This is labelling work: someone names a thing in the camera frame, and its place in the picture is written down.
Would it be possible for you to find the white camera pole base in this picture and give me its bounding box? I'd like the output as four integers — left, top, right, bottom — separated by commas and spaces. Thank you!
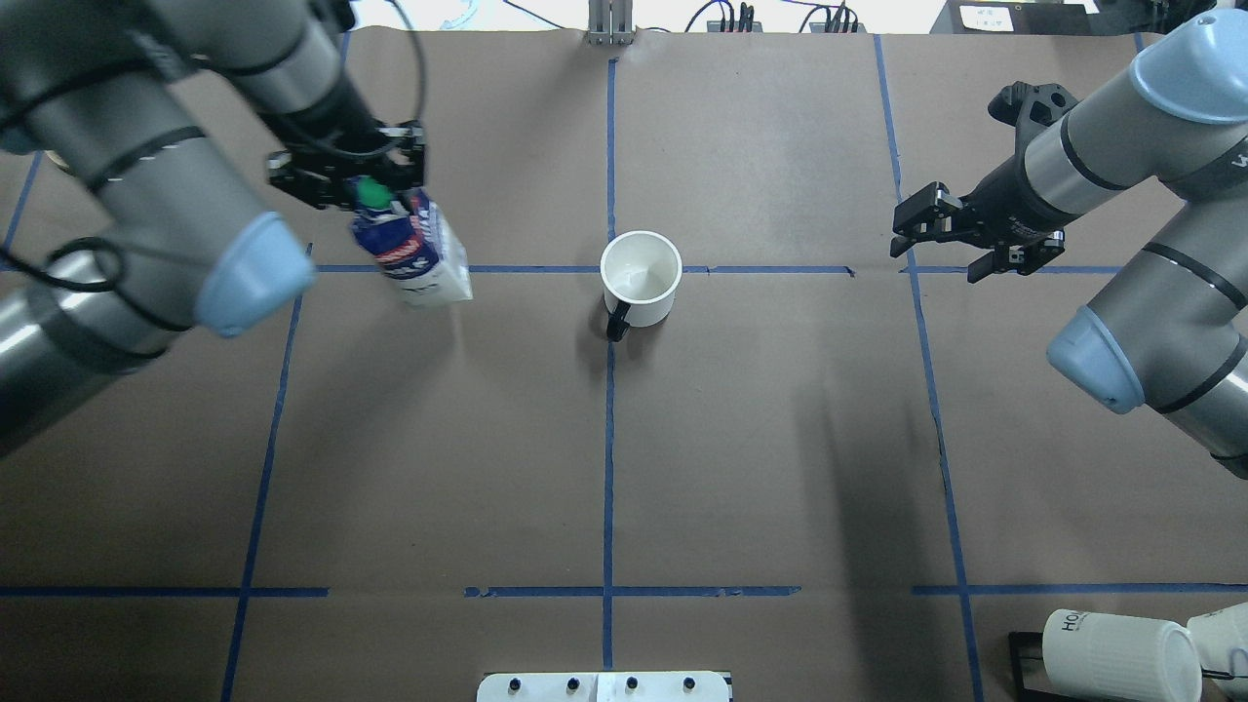
475, 670, 735, 701

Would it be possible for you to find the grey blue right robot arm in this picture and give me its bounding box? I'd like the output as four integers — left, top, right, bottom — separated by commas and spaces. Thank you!
889, 7, 1247, 478

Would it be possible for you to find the black wire cup rack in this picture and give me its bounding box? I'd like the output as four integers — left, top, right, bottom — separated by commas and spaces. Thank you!
1007, 631, 1066, 701

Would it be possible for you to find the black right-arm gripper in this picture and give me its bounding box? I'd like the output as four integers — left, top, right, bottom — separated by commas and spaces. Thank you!
889, 166, 1066, 284

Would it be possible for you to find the blue Pascual milk carton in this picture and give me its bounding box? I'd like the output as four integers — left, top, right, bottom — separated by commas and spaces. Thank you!
349, 175, 474, 309

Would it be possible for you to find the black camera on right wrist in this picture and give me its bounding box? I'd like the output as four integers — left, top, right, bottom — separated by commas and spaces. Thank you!
987, 81, 1080, 154

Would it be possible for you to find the aluminium frame post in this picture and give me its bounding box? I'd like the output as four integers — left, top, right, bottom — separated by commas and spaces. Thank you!
585, 0, 636, 46

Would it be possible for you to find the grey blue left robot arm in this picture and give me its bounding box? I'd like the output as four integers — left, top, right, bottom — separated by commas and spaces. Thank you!
2, 1, 429, 453

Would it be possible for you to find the white smiley face mug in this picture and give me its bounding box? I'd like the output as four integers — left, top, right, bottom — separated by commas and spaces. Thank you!
599, 230, 683, 342

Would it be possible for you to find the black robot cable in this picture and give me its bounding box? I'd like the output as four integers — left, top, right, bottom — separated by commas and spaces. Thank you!
384, 0, 431, 127

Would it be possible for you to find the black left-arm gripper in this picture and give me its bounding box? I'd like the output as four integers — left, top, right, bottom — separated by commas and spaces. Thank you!
267, 119, 427, 212

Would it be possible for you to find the white ribbed HOME cup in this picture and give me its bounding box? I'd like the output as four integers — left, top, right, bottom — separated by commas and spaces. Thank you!
1041, 608, 1203, 701

